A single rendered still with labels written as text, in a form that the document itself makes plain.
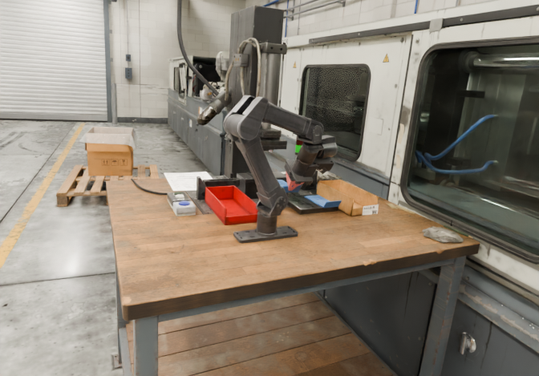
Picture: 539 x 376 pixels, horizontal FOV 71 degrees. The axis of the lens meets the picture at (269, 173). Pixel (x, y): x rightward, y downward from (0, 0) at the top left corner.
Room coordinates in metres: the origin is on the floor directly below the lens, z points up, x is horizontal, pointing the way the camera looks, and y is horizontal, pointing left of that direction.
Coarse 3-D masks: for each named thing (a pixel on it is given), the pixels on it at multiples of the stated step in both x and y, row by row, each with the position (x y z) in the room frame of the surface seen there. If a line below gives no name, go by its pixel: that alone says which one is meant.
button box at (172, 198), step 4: (132, 180) 1.58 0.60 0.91; (136, 184) 1.52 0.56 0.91; (140, 188) 1.48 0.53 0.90; (144, 188) 1.47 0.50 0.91; (152, 192) 1.44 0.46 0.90; (156, 192) 1.43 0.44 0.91; (160, 192) 1.43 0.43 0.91; (164, 192) 1.43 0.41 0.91; (168, 192) 1.37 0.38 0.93; (172, 192) 1.38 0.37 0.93; (184, 192) 1.39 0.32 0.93; (168, 196) 1.34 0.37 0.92; (172, 196) 1.33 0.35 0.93; (184, 196) 1.34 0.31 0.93; (168, 200) 1.35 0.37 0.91; (172, 200) 1.29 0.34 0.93; (176, 200) 1.29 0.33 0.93; (180, 200) 1.30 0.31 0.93; (184, 200) 1.30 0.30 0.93; (188, 200) 1.31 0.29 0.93; (172, 204) 1.28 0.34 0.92; (172, 208) 1.28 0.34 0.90
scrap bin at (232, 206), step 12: (216, 192) 1.40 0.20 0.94; (228, 192) 1.42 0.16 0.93; (240, 192) 1.37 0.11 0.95; (216, 204) 1.25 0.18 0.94; (228, 204) 1.36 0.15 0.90; (240, 204) 1.36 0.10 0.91; (252, 204) 1.26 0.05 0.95; (228, 216) 1.17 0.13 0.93; (240, 216) 1.18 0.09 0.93; (252, 216) 1.20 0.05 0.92
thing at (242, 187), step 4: (240, 180) 1.50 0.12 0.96; (284, 180) 1.52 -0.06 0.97; (240, 184) 1.49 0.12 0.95; (244, 184) 1.45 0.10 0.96; (248, 184) 1.45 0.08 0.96; (252, 184) 1.46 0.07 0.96; (256, 184) 1.47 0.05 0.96; (240, 188) 1.49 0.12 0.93; (244, 188) 1.45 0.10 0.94; (248, 188) 1.45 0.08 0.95; (252, 188) 1.46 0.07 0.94; (256, 188) 1.47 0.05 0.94; (244, 192) 1.45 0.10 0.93; (248, 192) 1.45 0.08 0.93; (252, 192) 1.46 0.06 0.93; (256, 192) 1.47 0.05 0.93; (248, 196) 1.45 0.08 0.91; (252, 196) 1.46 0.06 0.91; (256, 196) 1.47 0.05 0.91
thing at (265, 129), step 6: (264, 126) 1.52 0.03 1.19; (270, 126) 1.53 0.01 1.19; (264, 132) 1.47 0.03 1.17; (270, 132) 1.48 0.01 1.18; (276, 132) 1.49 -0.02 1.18; (264, 138) 1.50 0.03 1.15; (270, 138) 1.51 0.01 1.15; (276, 138) 1.52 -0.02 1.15; (264, 144) 1.48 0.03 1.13; (270, 144) 1.49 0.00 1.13; (276, 144) 1.50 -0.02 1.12; (282, 144) 1.51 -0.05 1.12; (264, 150) 1.52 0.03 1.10; (270, 150) 1.58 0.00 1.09
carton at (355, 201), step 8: (320, 184) 1.54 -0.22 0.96; (328, 184) 1.59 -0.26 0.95; (336, 184) 1.60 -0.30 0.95; (344, 184) 1.58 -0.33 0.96; (320, 192) 1.54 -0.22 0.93; (328, 192) 1.49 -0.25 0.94; (336, 192) 1.44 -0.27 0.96; (344, 192) 1.58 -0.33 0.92; (352, 192) 1.53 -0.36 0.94; (360, 192) 1.48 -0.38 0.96; (368, 192) 1.44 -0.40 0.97; (344, 200) 1.39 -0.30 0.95; (352, 200) 1.34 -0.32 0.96; (360, 200) 1.48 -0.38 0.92; (368, 200) 1.43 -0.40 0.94; (376, 200) 1.39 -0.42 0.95; (344, 208) 1.38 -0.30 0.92; (352, 208) 1.34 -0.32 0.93; (360, 208) 1.36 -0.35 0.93; (368, 208) 1.37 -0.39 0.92; (376, 208) 1.39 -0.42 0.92
